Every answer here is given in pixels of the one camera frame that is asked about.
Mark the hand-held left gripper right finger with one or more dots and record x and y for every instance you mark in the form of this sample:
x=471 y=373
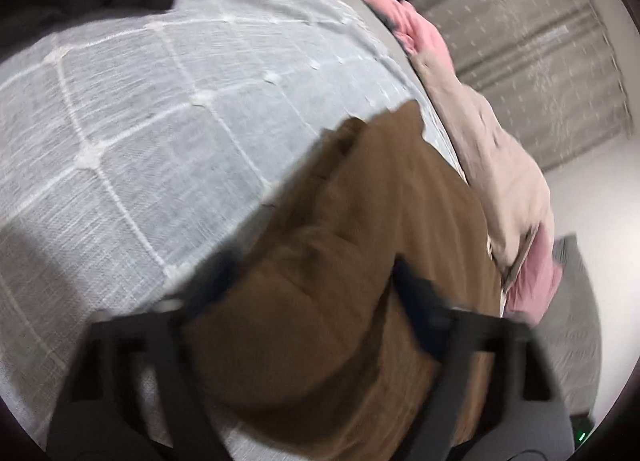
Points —
x=417 y=301

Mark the pale pink quilted blanket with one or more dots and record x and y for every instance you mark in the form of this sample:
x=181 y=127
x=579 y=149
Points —
x=490 y=151

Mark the brown coat with fur collar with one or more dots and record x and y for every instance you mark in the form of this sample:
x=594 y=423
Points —
x=350 y=241

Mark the grey patterned curtain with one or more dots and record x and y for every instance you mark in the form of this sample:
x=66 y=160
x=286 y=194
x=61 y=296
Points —
x=540 y=51

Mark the light grey checked bed cover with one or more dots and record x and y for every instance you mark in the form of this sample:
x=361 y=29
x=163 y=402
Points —
x=150 y=116

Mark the bright pink garment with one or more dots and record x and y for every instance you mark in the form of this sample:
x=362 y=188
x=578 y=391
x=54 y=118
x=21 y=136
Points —
x=415 y=26

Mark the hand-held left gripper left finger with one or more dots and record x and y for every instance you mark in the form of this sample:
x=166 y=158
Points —
x=222 y=271

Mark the grey textured pillow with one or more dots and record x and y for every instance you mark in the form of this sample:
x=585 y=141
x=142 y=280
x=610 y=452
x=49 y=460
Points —
x=575 y=331

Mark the pink velvet pillow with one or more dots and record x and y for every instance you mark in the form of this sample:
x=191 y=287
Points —
x=532 y=286

